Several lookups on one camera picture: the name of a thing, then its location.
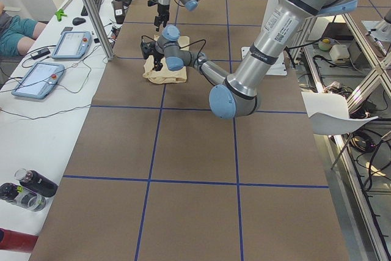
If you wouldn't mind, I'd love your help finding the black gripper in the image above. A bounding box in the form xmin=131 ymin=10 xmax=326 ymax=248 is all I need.
xmin=154 ymin=4 xmax=170 ymax=28
xmin=152 ymin=49 xmax=164 ymax=71

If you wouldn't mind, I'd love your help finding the beige long-sleeve printed shirt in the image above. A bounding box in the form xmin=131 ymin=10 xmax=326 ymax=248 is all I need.
xmin=142 ymin=35 xmax=187 ymax=84

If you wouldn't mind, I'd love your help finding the black computer mouse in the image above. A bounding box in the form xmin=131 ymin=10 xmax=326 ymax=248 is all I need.
xmin=72 ymin=17 xmax=86 ymax=26

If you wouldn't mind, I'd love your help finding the far teach pendant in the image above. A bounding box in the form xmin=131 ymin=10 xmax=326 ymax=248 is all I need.
xmin=51 ymin=31 xmax=92 ymax=60

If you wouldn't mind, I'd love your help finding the teach pendant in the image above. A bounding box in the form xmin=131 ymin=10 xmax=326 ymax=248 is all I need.
xmin=12 ymin=62 xmax=65 ymax=100
xmin=51 ymin=31 xmax=92 ymax=60

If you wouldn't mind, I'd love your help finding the green plastic clip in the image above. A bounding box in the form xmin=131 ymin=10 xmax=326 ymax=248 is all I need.
xmin=55 ymin=9 xmax=67 ymax=22

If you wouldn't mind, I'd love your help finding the near teach pendant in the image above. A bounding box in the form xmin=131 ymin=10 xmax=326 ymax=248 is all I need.
xmin=12 ymin=62 xmax=65 ymax=100

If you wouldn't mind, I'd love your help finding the seated person's leg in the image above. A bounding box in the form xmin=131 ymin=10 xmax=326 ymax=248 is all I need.
xmin=1 ymin=2 xmax=46 ymax=57

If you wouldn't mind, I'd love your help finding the clear lid black bottle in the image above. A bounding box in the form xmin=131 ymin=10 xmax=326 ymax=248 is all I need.
xmin=14 ymin=168 xmax=58 ymax=197

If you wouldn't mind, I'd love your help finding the white curved plastic sheet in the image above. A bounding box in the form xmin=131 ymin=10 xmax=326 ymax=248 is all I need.
xmin=301 ymin=92 xmax=378 ymax=136

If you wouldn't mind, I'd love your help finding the clear plastic bottle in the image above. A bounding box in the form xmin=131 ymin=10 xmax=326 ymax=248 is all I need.
xmin=1 ymin=183 xmax=46 ymax=212

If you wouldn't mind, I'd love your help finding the red bottle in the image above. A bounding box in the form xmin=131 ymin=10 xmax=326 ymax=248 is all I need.
xmin=1 ymin=228 xmax=38 ymax=253

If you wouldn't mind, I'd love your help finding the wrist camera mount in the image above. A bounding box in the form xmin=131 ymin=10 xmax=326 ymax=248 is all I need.
xmin=147 ymin=0 xmax=158 ymax=7
xmin=141 ymin=40 xmax=156 ymax=60

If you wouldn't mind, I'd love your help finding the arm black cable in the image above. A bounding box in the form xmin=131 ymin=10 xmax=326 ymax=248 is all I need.
xmin=141 ymin=35 xmax=214 ymax=86

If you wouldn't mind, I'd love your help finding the aluminium frame post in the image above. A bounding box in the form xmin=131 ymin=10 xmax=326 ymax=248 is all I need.
xmin=82 ymin=0 xmax=114 ymax=61

